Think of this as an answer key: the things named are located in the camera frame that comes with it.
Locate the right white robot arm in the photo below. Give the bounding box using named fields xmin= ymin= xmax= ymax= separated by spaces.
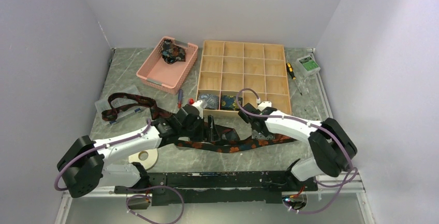
xmin=239 ymin=103 xmax=358 ymax=190

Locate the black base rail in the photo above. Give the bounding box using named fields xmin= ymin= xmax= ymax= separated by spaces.
xmin=114 ymin=171 xmax=318 ymax=206

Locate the white tape roll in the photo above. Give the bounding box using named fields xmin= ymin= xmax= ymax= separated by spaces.
xmin=128 ymin=149 xmax=158 ymax=170

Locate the wooden compartment tray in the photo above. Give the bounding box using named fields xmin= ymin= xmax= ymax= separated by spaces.
xmin=196 ymin=40 xmax=292 ymax=117

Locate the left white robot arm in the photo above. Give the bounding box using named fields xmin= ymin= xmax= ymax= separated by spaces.
xmin=54 ymin=101 xmax=230 ymax=198

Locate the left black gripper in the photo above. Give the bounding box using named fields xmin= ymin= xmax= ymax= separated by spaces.
xmin=180 ymin=115 xmax=220 ymax=142

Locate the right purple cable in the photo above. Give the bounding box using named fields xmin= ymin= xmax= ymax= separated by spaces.
xmin=236 ymin=88 xmax=359 ymax=216

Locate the pink plastic basket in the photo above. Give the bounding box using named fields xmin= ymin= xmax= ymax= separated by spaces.
xmin=136 ymin=36 xmax=198 ymax=95

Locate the rolled blue yellow tie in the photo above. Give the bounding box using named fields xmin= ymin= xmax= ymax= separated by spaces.
xmin=220 ymin=95 xmax=243 ymax=111

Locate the red blue screwdriver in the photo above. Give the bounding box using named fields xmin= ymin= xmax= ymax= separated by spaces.
xmin=178 ymin=89 xmax=183 ymax=109

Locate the crumpled floral tie in basket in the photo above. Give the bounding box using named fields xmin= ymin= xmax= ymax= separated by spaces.
xmin=161 ymin=39 xmax=186 ymax=64

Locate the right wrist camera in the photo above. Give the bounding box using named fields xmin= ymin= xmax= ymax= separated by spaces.
xmin=257 ymin=101 xmax=272 ymax=111

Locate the rolled grey-blue tie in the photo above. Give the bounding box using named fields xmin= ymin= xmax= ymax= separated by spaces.
xmin=198 ymin=93 xmax=220 ymax=110

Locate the red patterned dark tie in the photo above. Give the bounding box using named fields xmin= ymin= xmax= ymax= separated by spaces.
xmin=101 ymin=93 xmax=240 ymax=142

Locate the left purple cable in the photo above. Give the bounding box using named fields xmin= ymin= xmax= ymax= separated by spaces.
xmin=54 ymin=118 xmax=153 ymax=192

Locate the purple cable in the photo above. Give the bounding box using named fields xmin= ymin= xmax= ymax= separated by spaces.
xmin=236 ymin=88 xmax=359 ymax=216
xmin=54 ymin=118 xmax=153 ymax=192

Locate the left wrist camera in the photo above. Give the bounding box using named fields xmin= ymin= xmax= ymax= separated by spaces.
xmin=188 ymin=98 xmax=207 ymax=112

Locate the yellow black screwdriver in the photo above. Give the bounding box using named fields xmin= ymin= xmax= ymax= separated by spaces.
xmin=286 ymin=62 xmax=303 ymax=96

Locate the green white small box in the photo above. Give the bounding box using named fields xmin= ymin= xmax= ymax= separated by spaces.
xmin=296 ymin=54 xmax=320 ymax=77

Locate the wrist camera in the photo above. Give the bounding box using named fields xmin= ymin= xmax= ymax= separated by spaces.
xmin=257 ymin=101 xmax=272 ymax=111
xmin=188 ymin=98 xmax=207 ymax=112

